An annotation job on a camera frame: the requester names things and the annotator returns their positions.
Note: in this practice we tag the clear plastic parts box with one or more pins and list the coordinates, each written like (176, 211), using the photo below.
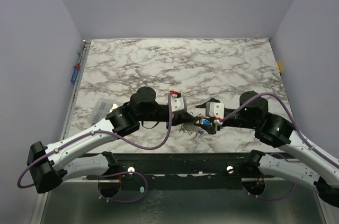
(103, 107)

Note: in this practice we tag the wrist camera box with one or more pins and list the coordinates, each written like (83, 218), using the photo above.
(216, 111)
(178, 103)

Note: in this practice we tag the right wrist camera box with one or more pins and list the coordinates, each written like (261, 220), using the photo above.
(216, 111)

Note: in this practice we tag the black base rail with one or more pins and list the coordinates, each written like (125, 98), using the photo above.
(192, 171)

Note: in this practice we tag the steel key organizer plate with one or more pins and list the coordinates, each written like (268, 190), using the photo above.
(191, 129)

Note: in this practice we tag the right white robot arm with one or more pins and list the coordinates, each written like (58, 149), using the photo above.
(316, 169)

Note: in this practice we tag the blue red wall clamp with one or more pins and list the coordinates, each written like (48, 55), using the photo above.
(76, 68)

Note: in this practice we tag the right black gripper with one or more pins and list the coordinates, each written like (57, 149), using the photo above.
(213, 122)

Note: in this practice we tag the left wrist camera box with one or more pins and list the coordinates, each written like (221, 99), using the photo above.
(178, 103)

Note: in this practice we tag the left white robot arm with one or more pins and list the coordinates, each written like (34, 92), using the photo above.
(50, 165)

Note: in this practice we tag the blue tag key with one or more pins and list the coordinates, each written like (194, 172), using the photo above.
(205, 122)

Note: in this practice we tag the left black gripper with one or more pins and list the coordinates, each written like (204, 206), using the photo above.
(178, 119)

